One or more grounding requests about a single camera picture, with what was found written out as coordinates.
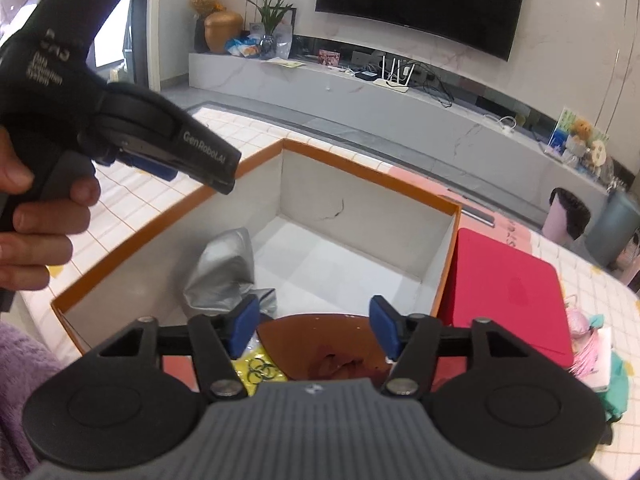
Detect pink heater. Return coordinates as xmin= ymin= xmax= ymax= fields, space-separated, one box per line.
xmin=617 ymin=230 xmax=640 ymax=291

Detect brown teddy bear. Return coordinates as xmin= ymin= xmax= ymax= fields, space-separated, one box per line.
xmin=567 ymin=119 xmax=596 ymax=161

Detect silver foil bag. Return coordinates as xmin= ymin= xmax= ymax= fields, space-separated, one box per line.
xmin=182 ymin=227 xmax=278 ymax=318

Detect teal plush toy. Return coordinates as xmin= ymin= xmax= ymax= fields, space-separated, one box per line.
xmin=602 ymin=350 xmax=631 ymax=423

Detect blue snack packets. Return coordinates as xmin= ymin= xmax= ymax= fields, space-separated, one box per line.
xmin=225 ymin=36 xmax=262 ymax=57

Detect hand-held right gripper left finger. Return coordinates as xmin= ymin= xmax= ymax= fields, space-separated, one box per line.
xmin=95 ymin=294 xmax=262 ymax=401

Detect grey trash can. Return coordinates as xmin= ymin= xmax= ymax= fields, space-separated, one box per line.
xmin=585 ymin=190 xmax=640 ymax=268

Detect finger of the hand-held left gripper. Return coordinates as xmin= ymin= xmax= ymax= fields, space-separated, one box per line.
xmin=120 ymin=152 xmax=178 ymax=182

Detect green picture board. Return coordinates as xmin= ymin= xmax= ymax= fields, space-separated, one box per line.
xmin=547 ymin=106 xmax=611 ymax=161

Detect white marble television console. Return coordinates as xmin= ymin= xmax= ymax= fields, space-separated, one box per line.
xmin=187 ymin=35 xmax=628 ymax=233

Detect white cloth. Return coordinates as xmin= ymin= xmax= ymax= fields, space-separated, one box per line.
xmin=585 ymin=327 xmax=614 ymax=391

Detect dried yellow flowers in vase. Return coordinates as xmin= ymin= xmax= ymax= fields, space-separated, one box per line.
xmin=186 ymin=0 xmax=223 ymax=54

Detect red storage box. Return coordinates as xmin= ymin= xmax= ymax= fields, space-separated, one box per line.
xmin=437 ymin=227 xmax=575 ymax=368

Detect green plant in glass vase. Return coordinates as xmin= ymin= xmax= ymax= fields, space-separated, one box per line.
xmin=243 ymin=0 xmax=296 ymax=60

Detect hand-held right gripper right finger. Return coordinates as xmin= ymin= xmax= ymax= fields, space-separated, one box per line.
xmin=369 ymin=295 xmax=538 ymax=397

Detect pink bin with black bag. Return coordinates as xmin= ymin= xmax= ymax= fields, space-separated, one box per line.
xmin=541 ymin=187 xmax=592 ymax=247

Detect person's left hand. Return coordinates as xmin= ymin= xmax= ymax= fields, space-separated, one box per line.
xmin=0 ymin=126 xmax=101 ymax=291

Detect gold vase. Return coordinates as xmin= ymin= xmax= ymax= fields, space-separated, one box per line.
xmin=204 ymin=9 xmax=244 ymax=55

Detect brown cloth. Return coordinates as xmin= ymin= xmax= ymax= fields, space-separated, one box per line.
xmin=230 ymin=313 xmax=394 ymax=386

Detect pink tassel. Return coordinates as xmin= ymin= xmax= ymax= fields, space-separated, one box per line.
xmin=572 ymin=330 xmax=608 ymax=377

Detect black wall television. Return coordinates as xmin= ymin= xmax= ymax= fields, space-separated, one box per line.
xmin=315 ymin=0 xmax=530 ymax=62

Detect white router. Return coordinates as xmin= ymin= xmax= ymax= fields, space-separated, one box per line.
xmin=372 ymin=55 xmax=416 ymax=92

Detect orange cardboard box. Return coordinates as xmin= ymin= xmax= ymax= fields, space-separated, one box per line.
xmin=50 ymin=137 xmax=462 ymax=356

